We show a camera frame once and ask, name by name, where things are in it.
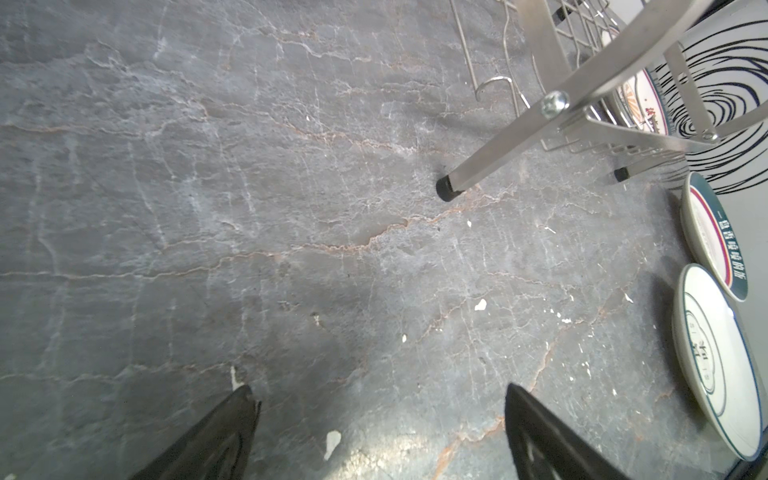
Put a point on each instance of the sunburst plate near rack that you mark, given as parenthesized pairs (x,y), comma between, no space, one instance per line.
(637,104)

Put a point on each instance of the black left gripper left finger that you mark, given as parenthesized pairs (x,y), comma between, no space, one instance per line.
(216,447)

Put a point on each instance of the stainless steel dish rack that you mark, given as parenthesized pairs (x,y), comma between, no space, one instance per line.
(575,73)

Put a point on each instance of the green rim red ring plate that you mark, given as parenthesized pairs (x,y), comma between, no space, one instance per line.
(711,238)

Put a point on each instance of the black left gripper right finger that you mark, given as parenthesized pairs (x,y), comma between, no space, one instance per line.
(544,447)

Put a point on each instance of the white plate thin green line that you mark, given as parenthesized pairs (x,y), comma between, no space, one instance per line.
(716,361)

